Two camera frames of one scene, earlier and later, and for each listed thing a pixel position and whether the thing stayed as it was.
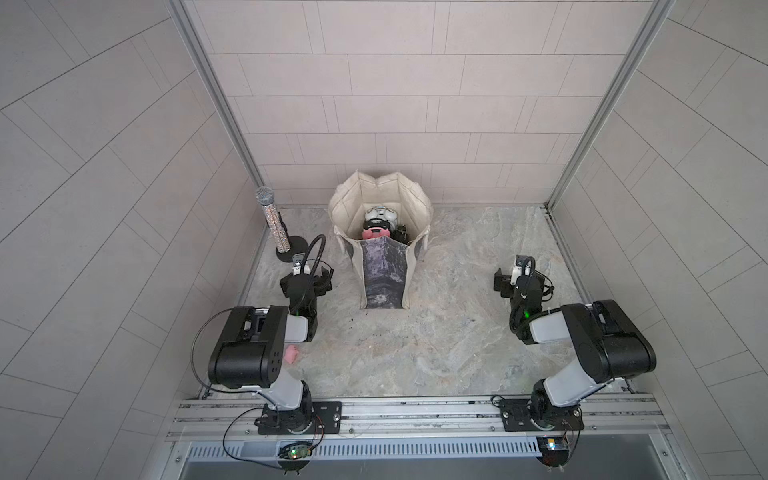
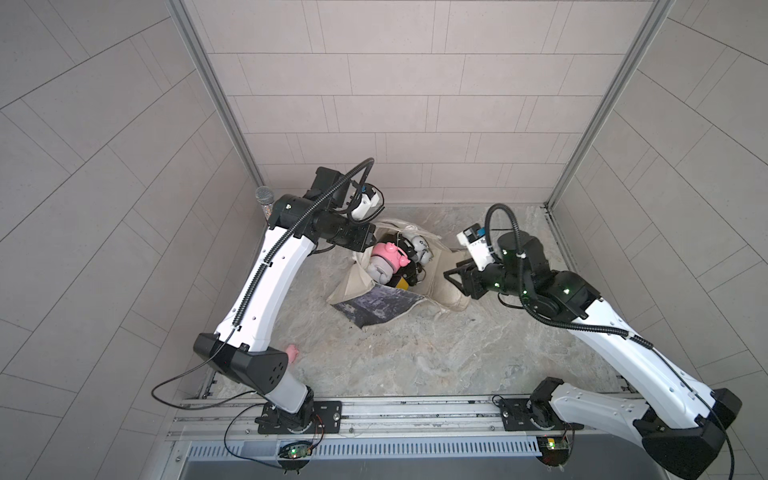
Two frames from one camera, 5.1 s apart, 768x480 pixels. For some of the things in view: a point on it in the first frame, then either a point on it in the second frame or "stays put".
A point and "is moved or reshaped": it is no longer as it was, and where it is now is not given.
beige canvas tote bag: [383, 264] to [361, 300]
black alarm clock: [401, 235] to [408, 272]
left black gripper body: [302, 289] to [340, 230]
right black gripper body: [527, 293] to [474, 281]
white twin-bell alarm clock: [382, 212] to [424, 253]
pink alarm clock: [375, 232] is moved or reshaped
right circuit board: [554, 450] stays put
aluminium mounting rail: [415, 419] stays put
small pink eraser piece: [291, 353] stays put
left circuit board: [295, 450] stays put
